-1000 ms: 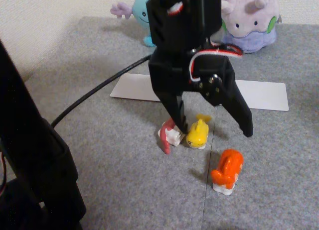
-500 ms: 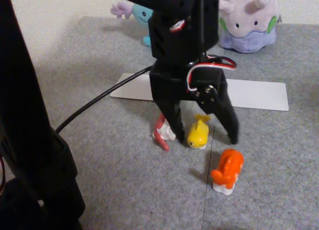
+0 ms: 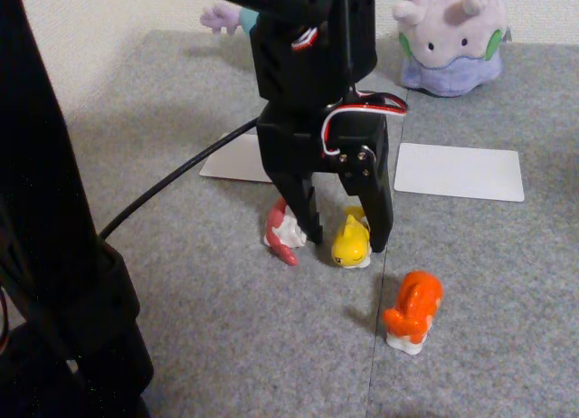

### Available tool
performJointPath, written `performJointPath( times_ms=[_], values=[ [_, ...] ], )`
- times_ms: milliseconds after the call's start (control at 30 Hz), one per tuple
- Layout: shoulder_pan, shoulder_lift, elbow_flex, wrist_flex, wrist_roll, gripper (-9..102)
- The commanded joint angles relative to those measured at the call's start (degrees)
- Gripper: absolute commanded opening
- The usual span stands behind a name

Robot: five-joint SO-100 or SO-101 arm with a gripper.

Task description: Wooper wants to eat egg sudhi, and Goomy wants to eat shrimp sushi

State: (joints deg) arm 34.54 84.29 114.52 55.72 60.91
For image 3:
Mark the red white black servo wire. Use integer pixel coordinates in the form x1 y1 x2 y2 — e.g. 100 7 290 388
291 26 408 159

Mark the white rectangular card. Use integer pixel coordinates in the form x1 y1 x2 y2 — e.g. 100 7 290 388
199 133 275 184
393 142 525 204

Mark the orange shrimp sushi toy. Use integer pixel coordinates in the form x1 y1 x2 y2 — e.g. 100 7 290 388
383 270 444 356

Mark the yellow egg sushi toy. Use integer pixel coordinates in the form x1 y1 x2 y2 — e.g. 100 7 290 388
330 204 373 270

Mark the grey carpet tile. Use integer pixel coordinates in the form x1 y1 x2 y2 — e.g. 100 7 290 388
365 40 579 418
58 28 411 418

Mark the black round cable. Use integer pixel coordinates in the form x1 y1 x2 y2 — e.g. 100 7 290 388
98 118 259 241

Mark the blue Wooper plush toy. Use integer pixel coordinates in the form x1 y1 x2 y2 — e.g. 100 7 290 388
199 2 261 35

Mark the red tuna sushi toy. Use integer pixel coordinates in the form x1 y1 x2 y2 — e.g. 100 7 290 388
261 196 308 268

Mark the pink Goomy plush toy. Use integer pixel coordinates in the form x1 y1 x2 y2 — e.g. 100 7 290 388
391 0 512 98

